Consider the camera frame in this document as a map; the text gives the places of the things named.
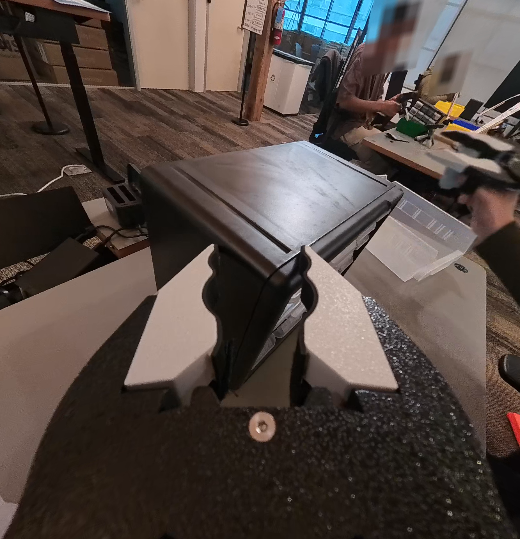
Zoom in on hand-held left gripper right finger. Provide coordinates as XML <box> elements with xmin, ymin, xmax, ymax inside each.
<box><xmin>290</xmin><ymin>245</ymin><xmax>399</xmax><ymax>407</ymax></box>

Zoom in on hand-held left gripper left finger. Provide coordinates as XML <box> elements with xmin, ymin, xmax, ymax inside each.
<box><xmin>123</xmin><ymin>243</ymin><xmax>228</xmax><ymax>401</ymax></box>

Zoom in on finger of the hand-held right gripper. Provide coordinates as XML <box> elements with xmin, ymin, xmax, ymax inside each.
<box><xmin>425</xmin><ymin>147</ymin><xmax>505</xmax><ymax>190</ymax></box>
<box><xmin>439</xmin><ymin>130</ymin><xmax>516</xmax><ymax>160</ymax></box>

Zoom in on clear plastic bin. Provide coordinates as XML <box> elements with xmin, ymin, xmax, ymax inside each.
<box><xmin>365</xmin><ymin>181</ymin><xmax>477</xmax><ymax>283</ymax></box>

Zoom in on rows of small clear drawers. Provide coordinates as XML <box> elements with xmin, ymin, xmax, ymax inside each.
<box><xmin>273</xmin><ymin>221</ymin><xmax>376</xmax><ymax>363</ymax></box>

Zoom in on black drawer cabinet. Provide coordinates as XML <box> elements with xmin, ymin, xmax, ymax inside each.
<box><xmin>140</xmin><ymin>141</ymin><xmax>404</xmax><ymax>390</ymax></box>

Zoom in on grey drawer cabinet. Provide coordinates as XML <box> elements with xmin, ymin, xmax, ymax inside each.
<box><xmin>405</xmin><ymin>99</ymin><xmax>448</xmax><ymax>126</ymax></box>

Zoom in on person's right hand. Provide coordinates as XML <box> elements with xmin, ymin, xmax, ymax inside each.
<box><xmin>468</xmin><ymin>187</ymin><xmax>520</xmax><ymax>243</ymax></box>

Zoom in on wood edged desk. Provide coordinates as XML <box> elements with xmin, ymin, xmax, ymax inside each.
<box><xmin>363</xmin><ymin>122</ymin><xmax>458</xmax><ymax>179</ymax></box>

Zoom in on black monitor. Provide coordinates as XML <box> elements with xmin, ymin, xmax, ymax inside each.
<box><xmin>483</xmin><ymin>72</ymin><xmax>520</xmax><ymax>114</ymax></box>

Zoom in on yellow bin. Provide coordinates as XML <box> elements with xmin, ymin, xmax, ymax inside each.
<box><xmin>436</xmin><ymin>100</ymin><xmax>466</xmax><ymax>119</ymax></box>

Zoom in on green bin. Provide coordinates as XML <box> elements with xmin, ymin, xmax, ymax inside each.
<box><xmin>396</xmin><ymin>118</ymin><xmax>429</xmax><ymax>137</ymax></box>

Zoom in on black pouch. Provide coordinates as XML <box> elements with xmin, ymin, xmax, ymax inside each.
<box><xmin>16</xmin><ymin>238</ymin><xmax>101</xmax><ymax>297</ymax></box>

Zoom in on black battery charger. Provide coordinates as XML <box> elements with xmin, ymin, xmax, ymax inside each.
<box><xmin>103</xmin><ymin>163</ymin><xmax>149</xmax><ymax>228</ymax></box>

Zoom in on small side table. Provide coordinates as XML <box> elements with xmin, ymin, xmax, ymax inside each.
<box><xmin>81</xmin><ymin>197</ymin><xmax>152</xmax><ymax>258</ymax></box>

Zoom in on black office chair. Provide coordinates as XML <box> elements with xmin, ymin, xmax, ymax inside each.
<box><xmin>308</xmin><ymin>48</ymin><xmax>357</xmax><ymax>161</ymax></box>

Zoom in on black chair armrest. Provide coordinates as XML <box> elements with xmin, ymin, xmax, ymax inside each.
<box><xmin>498</xmin><ymin>354</ymin><xmax>520</xmax><ymax>398</ymax></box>

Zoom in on black flat box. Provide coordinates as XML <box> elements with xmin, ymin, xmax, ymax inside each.
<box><xmin>0</xmin><ymin>186</ymin><xmax>90</xmax><ymax>272</ymax></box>

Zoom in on white recycling bin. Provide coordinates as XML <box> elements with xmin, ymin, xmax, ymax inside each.
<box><xmin>263</xmin><ymin>50</ymin><xmax>314</xmax><ymax>115</ymax></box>

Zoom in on red fire extinguisher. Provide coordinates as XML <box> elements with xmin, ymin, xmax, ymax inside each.
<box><xmin>272</xmin><ymin>2</ymin><xmax>286</xmax><ymax>46</ymax></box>

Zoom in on black round base stand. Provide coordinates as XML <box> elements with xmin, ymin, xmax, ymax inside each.
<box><xmin>13</xmin><ymin>36</ymin><xmax>71</xmax><ymax>136</ymax></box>

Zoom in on raised wooden desk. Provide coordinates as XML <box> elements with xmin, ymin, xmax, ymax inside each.
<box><xmin>0</xmin><ymin>0</ymin><xmax>126</xmax><ymax>184</ymax></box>

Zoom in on black sign stand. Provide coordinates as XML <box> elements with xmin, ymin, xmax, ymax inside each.
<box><xmin>231</xmin><ymin>0</ymin><xmax>270</xmax><ymax>126</ymax></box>

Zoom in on stack of cardboard boxes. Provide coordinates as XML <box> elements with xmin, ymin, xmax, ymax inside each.
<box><xmin>0</xmin><ymin>19</ymin><xmax>119</xmax><ymax>87</ymax></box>

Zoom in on white cable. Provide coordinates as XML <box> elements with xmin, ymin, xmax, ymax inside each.
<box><xmin>0</xmin><ymin>164</ymin><xmax>92</xmax><ymax>198</ymax></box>

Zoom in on wooden post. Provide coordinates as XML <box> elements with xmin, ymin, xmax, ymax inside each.
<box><xmin>245</xmin><ymin>0</ymin><xmax>281</xmax><ymax>123</ymax></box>

